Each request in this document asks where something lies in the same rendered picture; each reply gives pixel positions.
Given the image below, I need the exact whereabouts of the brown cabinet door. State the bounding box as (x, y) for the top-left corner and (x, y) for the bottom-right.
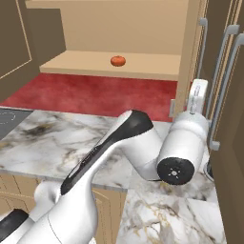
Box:
(0, 0), (67, 103)
(199, 0), (227, 119)

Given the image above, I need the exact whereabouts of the grey bar door handle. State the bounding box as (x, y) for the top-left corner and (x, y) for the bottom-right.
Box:
(205, 24), (241, 119)
(208, 32), (244, 153)
(195, 17), (209, 80)

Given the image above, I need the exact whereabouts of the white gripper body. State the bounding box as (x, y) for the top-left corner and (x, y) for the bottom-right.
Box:
(187, 78), (210, 114)

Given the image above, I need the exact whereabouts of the dark grey hob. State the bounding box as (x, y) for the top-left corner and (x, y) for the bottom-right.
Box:
(0, 107), (34, 141)

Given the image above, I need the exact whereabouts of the tan open wall cabinet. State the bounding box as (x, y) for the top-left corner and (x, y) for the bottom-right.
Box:
(24, 0), (202, 119)

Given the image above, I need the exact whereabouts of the tan base cabinet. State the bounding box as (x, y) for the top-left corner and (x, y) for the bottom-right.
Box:
(0, 172), (129, 244)

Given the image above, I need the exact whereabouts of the red tomato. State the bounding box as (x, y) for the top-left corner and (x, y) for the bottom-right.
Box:
(110, 54), (128, 68)

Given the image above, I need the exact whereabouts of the brown tall cupboard door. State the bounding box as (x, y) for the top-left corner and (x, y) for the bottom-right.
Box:
(208, 0), (244, 244)

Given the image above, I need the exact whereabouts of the grey wall socket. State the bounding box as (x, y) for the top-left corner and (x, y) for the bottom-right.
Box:
(169, 98), (178, 119)

